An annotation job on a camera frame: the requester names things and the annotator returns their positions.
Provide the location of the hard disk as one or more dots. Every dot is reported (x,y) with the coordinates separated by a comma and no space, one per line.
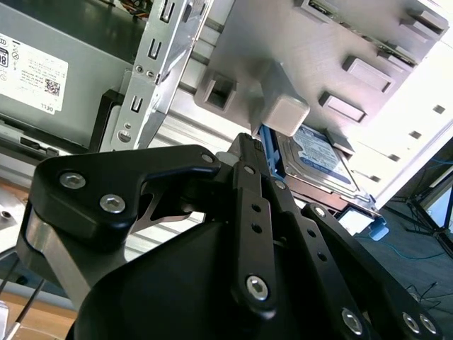
(318,159)

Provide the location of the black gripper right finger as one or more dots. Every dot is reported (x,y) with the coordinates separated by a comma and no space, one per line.
(315,244)

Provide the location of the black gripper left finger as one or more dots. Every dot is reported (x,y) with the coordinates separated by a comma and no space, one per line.
(88,170)

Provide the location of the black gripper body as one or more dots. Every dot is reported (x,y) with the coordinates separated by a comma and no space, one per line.
(170,290)

